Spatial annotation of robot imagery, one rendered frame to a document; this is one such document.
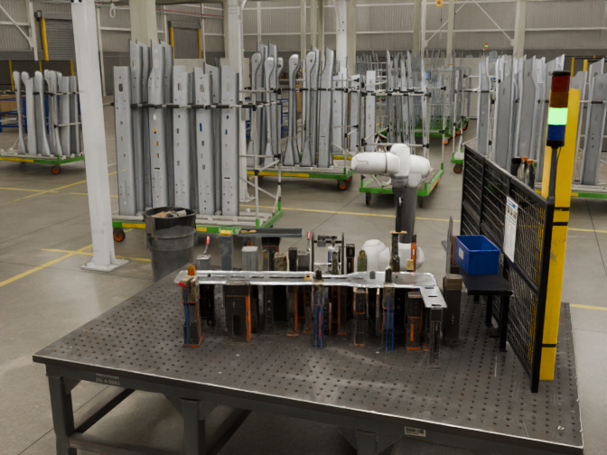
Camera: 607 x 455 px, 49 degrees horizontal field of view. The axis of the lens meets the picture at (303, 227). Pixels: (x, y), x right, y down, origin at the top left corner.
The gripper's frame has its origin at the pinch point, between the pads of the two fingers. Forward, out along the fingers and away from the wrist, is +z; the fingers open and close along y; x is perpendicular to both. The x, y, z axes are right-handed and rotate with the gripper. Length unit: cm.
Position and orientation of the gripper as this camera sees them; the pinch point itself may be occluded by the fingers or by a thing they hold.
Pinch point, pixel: (398, 225)
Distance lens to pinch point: 349.2
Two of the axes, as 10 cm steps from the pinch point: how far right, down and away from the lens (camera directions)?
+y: -0.5, 2.5, -9.7
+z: 0.1, 9.7, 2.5
